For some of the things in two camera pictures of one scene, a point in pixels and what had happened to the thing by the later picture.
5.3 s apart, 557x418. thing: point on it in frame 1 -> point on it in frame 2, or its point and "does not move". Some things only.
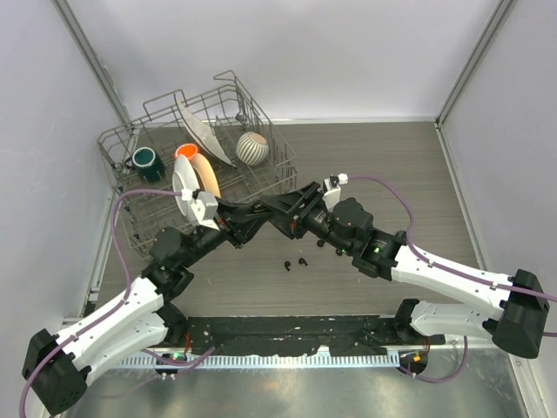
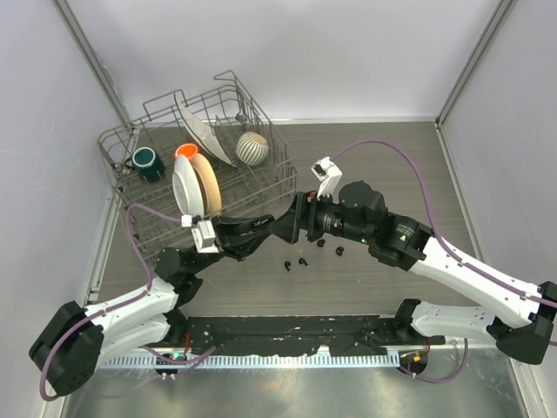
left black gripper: (238, 223) -> (236, 237)
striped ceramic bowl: (252, 148) does not move
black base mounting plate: (300, 335) does not move
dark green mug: (147, 165) does not move
